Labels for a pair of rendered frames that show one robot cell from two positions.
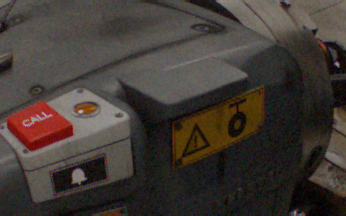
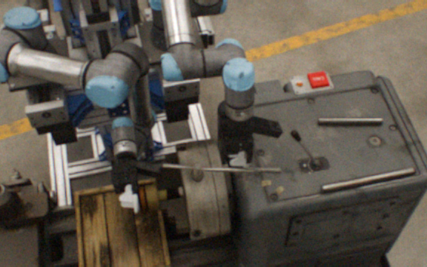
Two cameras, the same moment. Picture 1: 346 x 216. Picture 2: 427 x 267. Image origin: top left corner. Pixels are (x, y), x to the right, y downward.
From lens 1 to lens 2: 2.28 m
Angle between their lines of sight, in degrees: 96
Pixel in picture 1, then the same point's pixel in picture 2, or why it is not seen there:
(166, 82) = (274, 87)
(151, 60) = (273, 98)
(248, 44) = not seen: hidden behind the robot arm
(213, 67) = (260, 89)
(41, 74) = (306, 108)
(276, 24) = (198, 143)
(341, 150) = (121, 229)
